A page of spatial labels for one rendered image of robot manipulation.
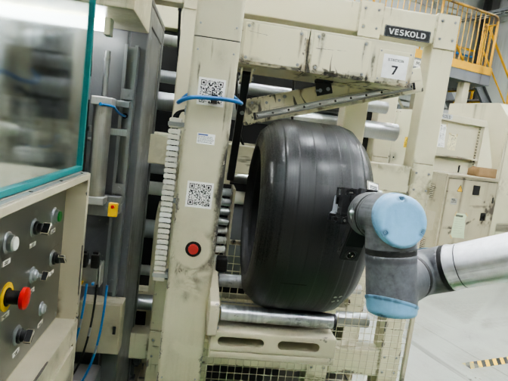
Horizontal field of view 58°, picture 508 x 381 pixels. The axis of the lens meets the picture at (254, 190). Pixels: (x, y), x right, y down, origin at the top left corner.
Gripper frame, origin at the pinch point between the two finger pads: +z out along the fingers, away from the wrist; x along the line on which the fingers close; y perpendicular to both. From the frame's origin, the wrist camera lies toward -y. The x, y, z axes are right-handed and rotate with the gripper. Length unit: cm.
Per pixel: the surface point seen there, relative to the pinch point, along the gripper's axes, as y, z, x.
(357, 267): -12.8, 4.7, -8.6
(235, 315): -31.3, 17.3, 20.5
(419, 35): 75, 70, -48
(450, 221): -7, 395, -263
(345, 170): 12.0, 4.6, -2.4
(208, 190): 2.6, 20.9, 31.9
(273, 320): -31.7, 17.3, 9.6
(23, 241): -10, -20, 66
